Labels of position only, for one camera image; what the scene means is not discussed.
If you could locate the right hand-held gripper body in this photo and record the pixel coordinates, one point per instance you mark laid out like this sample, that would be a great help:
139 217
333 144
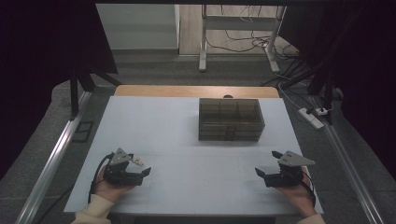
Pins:
289 174

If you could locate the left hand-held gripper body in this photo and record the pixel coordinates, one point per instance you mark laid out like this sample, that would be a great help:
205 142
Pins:
120 174

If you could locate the small white trinket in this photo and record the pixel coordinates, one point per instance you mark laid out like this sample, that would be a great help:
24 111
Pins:
138 161

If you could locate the smoky transparent drawer box casing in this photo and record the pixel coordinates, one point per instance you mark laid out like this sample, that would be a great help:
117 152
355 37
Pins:
218 109

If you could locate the person's left hand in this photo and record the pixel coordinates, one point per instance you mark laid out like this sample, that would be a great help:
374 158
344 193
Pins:
109 191

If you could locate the person's right hand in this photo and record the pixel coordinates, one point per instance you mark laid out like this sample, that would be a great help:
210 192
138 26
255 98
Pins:
300 197

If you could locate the white power strip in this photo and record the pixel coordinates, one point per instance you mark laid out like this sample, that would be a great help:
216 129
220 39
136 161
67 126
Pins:
311 118

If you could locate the white plug adapter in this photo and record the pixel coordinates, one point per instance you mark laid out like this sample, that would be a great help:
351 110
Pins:
322 111

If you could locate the light wooden table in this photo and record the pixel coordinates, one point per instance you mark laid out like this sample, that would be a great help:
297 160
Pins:
174 91

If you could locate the black metal stand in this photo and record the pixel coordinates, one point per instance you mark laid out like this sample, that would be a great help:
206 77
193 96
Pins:
328 90
74 93

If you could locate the white cabinet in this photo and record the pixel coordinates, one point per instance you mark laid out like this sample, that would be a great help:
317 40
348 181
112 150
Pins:
140 28

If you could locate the black curtain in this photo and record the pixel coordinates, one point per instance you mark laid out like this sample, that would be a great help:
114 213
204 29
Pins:
37 62
367 62

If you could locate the black rectangular floor frame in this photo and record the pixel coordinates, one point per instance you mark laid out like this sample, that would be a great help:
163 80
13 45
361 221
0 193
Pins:
75 132

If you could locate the aluminium rail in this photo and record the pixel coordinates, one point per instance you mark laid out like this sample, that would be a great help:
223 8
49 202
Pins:
348 158
53 161

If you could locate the white metal desk frame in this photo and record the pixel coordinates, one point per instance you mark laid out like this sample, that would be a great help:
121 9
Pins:
203 46

